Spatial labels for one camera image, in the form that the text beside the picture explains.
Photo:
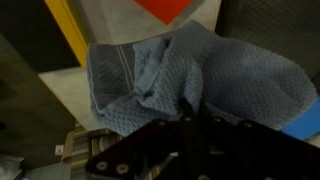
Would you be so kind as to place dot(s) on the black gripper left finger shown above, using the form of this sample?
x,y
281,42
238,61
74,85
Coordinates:
x,y
187,110

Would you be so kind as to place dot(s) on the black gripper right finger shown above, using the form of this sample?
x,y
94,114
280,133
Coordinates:
x,y
204,111

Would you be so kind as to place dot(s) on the blue waffle towel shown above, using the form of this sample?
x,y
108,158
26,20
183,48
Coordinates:
x,y
206,76

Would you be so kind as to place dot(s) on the blue throw pillow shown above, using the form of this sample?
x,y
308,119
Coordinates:
x,y
305,123

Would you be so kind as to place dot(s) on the red and yellow book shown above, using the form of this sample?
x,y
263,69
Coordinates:
x,y
163,8

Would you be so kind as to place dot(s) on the striped armchair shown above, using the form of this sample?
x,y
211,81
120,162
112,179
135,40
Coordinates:
x,y
86,146

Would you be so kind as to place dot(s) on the white plastic bag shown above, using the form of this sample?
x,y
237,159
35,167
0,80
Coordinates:
x,y
10,168

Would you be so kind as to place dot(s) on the white wall outlet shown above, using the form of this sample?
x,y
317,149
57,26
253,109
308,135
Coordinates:
x,y
59,149

